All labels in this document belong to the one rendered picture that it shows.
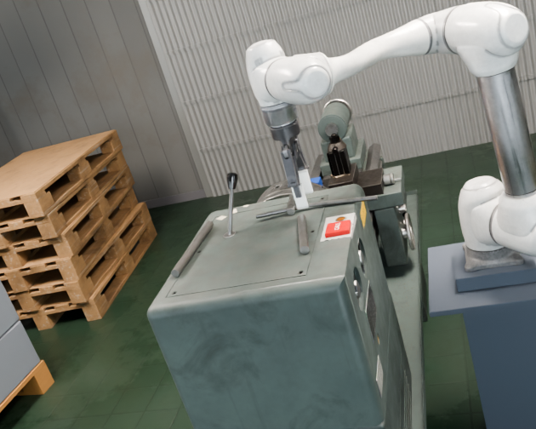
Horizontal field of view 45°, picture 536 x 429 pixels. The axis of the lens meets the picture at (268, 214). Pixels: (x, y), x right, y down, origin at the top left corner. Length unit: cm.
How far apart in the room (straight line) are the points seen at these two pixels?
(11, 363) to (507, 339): 265
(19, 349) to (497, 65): 301
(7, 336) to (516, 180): 286
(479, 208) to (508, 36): 60
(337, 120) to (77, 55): 360
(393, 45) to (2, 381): 283
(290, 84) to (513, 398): 145
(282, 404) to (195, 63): 448
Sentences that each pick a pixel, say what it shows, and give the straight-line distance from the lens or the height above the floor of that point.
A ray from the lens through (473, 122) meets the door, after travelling 563.
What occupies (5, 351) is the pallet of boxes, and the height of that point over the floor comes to 37.
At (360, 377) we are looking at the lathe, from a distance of 152.
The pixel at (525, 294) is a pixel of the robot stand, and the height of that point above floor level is 75.
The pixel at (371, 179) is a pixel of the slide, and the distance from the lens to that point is 269.
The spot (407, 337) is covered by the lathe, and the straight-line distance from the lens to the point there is 243.
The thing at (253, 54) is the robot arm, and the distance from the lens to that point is 164.
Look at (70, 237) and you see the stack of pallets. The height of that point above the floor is 61.
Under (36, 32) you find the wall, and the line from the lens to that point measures 642.
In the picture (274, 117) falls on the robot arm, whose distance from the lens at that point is 167.
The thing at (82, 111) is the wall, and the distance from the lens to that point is 640.
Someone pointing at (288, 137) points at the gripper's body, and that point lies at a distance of 169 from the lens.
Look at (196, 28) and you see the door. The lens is 573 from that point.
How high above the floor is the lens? 191
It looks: 21 degrees down
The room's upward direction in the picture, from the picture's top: 18 degrees counter-clockwise
